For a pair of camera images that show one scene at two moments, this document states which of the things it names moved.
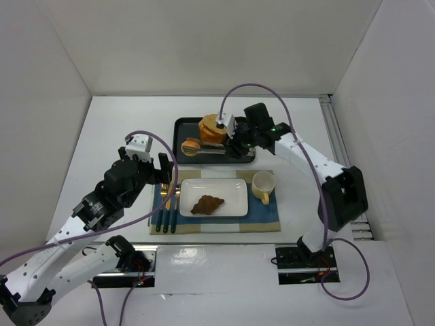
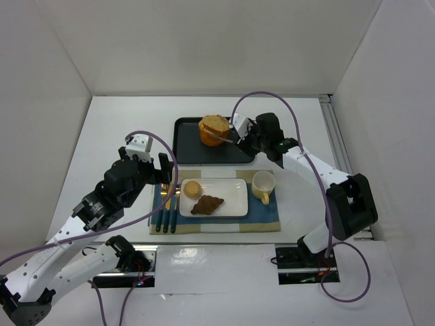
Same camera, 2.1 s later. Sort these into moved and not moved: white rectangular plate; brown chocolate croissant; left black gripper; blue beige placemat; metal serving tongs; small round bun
Moved: metal serving tongs; small round bun
Not moved: blue beige placemat; left black gripper; brown chocolate croissant; white rectangular plate
